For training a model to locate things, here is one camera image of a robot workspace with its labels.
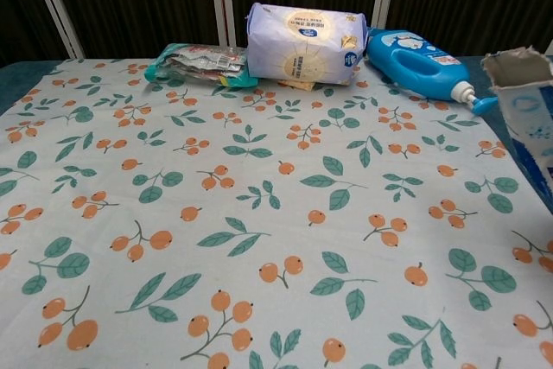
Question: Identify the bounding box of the blue white toothpaste box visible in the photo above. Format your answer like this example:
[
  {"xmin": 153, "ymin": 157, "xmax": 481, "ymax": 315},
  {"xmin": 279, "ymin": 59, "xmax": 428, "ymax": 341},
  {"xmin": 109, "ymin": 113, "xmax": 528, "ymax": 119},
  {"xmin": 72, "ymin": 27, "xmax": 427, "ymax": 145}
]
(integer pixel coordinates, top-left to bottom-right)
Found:
[{"xmin": 480, "ymin": 46, "xmax": 553, "ymax": 215}]

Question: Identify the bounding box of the floral fruit print tablecloth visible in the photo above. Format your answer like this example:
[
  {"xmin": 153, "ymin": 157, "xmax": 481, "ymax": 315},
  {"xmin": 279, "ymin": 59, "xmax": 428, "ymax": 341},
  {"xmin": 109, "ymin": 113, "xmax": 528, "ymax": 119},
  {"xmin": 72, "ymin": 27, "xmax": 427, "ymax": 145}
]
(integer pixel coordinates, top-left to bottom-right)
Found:
[{"xmin": 0, "ymin": 56, "xmax": 553, "ymax": 369}]

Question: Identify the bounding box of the purple tissue pack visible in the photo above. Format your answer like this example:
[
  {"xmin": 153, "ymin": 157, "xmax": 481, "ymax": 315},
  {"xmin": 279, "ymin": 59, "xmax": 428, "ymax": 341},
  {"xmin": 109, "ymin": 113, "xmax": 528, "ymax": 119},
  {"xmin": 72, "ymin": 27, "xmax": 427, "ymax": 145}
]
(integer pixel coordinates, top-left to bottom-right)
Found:
[{"xmin": 245, "ymin": 2, "xmax": 369, "ymax": 90}]

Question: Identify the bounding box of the green foil snack bag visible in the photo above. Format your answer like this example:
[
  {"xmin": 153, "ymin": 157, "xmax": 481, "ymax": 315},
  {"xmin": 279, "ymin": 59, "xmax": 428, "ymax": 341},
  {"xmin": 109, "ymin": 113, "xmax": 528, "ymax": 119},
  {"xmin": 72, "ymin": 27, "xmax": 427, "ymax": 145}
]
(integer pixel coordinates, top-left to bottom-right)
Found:
[{"xmin": 144, "ymin": 41, "xmax": 260, "ymax": 90}]

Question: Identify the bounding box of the blue pump bottle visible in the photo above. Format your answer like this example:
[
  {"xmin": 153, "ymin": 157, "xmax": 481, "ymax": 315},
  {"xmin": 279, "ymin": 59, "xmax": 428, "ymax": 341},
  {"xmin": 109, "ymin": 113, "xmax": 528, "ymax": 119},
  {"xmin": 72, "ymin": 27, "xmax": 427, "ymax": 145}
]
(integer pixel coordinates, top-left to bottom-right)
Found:
[{"xmin": 365, "ymin": 26, "xmax": 502, "ymax": 118}]

